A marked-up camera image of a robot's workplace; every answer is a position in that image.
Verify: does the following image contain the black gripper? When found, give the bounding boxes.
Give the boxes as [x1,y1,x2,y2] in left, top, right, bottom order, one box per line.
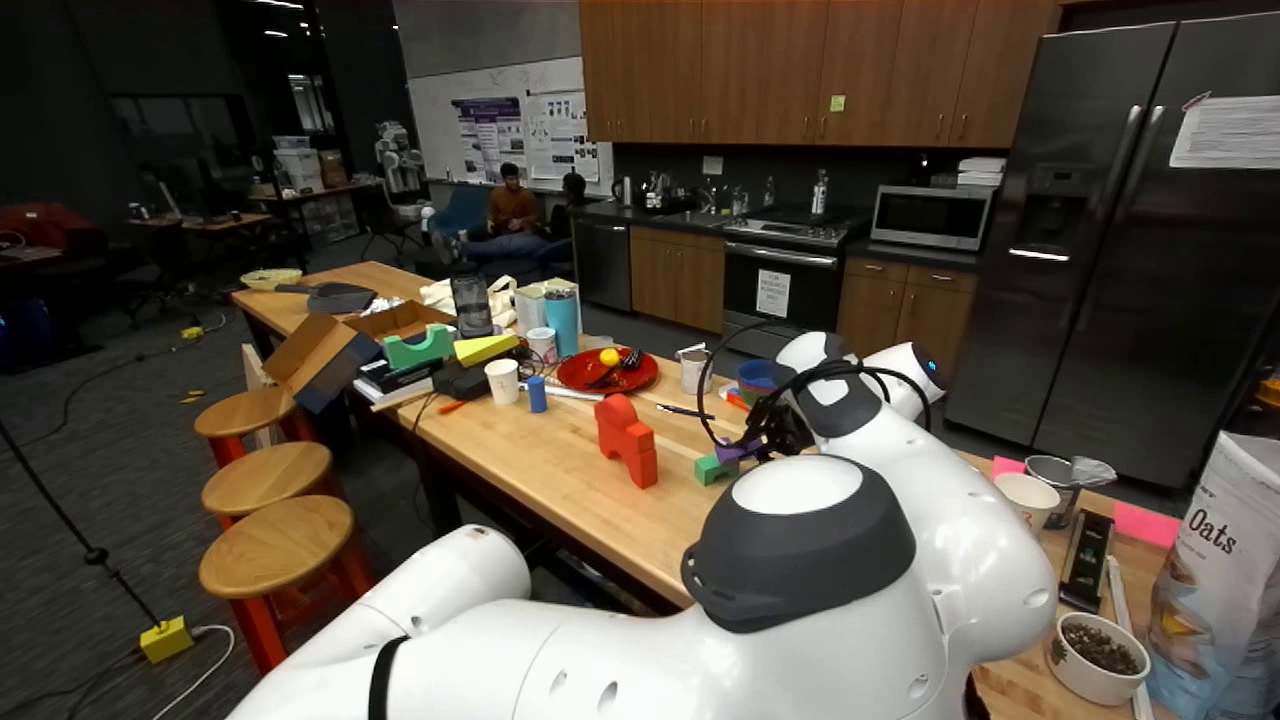
[726,397,820,471]

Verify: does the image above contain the orange arch block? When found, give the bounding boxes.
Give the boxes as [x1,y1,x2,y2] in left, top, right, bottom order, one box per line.
[591,390,664,493]

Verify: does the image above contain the yellow wedge block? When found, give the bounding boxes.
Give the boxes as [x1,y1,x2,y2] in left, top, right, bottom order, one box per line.
[454,331,529,373]

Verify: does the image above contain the large green foam block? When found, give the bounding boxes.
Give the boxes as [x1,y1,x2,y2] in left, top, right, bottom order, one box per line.
[381,321,459,374]

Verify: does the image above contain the blue bowl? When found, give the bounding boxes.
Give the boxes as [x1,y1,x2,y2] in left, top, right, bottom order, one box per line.
[738,357,791,403]

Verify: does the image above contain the clear glass mug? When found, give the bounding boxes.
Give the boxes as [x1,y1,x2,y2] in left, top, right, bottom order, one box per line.
[671,340,711,397]

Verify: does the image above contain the small white paper sign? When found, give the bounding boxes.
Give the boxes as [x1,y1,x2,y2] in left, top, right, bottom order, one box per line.
[753,265,797,321]

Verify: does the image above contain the black oven range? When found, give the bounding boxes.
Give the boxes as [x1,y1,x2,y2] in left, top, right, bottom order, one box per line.
[720,213,858,340]

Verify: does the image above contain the red plate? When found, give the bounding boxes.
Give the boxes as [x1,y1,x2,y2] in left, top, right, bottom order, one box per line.
[554,345,664,399]

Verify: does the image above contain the wooden base cabinet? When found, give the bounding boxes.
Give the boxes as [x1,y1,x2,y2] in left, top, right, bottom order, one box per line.
[627,219,733,337]
[837,252,980,399]

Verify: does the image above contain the white labelled tub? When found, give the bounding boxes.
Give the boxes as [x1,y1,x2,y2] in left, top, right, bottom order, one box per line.
[524,322,563,380]

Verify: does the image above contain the black dishwasher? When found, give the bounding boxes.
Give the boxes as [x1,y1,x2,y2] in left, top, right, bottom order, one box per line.
[572,213,638,314]

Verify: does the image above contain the black bag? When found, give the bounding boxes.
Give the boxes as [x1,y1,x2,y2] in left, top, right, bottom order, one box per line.
[431,357,496,403]

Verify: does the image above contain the plain white paper cup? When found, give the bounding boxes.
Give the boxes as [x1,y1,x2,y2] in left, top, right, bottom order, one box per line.
[993,471,1067,530]

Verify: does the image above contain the silver microwave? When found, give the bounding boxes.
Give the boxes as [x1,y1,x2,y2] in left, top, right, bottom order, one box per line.
[869,179,999,255]

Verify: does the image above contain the seated person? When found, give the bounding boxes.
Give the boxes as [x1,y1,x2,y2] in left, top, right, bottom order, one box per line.
[455,159,572,265]

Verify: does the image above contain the grey metal bowl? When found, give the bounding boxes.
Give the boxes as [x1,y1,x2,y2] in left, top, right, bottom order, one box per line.
[1021,453,1123,517]

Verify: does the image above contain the stack of books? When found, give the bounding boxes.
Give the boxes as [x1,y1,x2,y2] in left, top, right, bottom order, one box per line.
[347,357,446,415]

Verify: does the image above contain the black snack bar packet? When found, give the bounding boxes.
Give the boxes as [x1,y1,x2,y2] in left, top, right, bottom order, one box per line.
[1058,507,1120,616]

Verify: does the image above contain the white folded towel stack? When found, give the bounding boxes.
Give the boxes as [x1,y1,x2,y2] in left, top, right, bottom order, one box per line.
[951,150,1012,193]

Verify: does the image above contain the whiteboard with posters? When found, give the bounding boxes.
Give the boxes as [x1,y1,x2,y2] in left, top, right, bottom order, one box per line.
[404,50,618,203]

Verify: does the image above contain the white plastic spoon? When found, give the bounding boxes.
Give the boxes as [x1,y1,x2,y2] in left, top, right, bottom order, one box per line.
[1100,556,1162,720]

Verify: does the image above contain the pink flat pad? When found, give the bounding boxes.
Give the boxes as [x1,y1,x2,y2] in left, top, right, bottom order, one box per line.
[1113,499,1190,551]

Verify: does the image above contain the white bowl of dark food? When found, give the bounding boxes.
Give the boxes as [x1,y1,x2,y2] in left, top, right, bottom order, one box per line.
[1046,608,1158,710]

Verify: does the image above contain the stainless steel refrigerator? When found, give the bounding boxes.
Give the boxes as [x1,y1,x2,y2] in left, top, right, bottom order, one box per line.
[940,11,1280,497]

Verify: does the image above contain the black round pan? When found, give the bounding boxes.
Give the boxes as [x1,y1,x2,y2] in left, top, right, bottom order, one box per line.
[303,279,381,321]

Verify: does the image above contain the open cardboard box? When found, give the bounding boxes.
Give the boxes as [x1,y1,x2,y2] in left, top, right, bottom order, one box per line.
[262,297,455,415]

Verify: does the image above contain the round wooden stool red legs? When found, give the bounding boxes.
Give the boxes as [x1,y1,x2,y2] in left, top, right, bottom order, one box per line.
[195,493,381,676]
[195,435,336,530]
[191,380,317,471]

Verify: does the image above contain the white oats bag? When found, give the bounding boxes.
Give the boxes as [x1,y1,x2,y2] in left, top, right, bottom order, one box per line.
[1146,429,1280,720]

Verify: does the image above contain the pale yellow plate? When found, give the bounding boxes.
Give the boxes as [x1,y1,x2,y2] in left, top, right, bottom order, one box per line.
[235,265,308,290]

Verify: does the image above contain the white paper sheet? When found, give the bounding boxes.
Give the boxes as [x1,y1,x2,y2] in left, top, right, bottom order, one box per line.
[1170,91,1280,177]

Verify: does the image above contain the yellow power box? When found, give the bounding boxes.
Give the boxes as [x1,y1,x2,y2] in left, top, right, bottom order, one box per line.
[135,613,202,666]

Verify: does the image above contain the red bag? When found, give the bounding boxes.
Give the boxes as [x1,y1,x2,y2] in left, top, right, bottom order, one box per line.
[0,197,100,252]

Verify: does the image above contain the wide wooden wall cabinets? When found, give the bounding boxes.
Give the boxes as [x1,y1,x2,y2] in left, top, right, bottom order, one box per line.
[577,0,1073,150]

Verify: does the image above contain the white floor cable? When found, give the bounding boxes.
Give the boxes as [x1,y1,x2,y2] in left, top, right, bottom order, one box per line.
[66,616,239,720]

